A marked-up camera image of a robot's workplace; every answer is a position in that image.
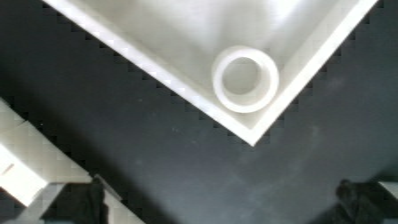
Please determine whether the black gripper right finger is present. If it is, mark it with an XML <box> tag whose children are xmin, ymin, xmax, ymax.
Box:
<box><xmin>331</xmin><ymin>180</ymin><xmax>398</xmax><ymax>224</ymax></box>

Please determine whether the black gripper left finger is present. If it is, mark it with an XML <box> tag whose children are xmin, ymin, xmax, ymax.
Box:
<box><xmin>54</xmin><ymin>178</ymin><xmax>108</xmax><ymax>224</ymax></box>

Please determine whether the white square tabletop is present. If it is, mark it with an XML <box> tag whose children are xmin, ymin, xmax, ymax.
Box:
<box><xmin>42</xmin><ymin>0</ymin><xmax>378</xmax><ymax>144</ymax></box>

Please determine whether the white U-shaped obstacle fence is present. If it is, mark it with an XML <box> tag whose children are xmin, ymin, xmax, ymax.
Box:
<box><xmin>0</xmin><ymin>99</ymin><xmax>145</xmax><ymax>224</ymax></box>

